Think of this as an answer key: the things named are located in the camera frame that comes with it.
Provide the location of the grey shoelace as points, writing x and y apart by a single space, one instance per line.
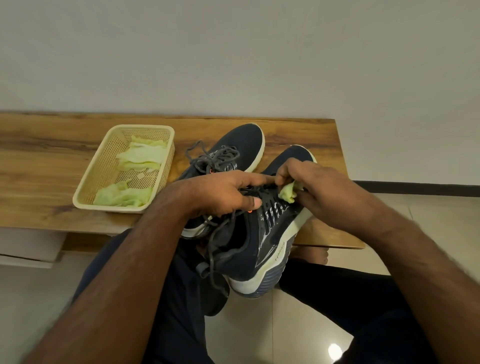
217 159
210 258

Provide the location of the person's right hand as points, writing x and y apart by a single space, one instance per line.
337 198

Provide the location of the small white paper scrap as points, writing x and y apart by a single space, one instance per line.
141 174

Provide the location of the person's left hand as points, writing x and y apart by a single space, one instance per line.
217 195

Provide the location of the person's right forearm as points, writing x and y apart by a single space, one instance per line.
431 277

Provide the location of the dark baseboard strip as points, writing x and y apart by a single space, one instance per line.
420 188

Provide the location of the person's left forearm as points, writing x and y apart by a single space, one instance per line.
112 292

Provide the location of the cream plastic mesh basket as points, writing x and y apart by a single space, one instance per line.
101 165

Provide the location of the dark sneaker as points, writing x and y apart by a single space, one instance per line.
240 255
243 138

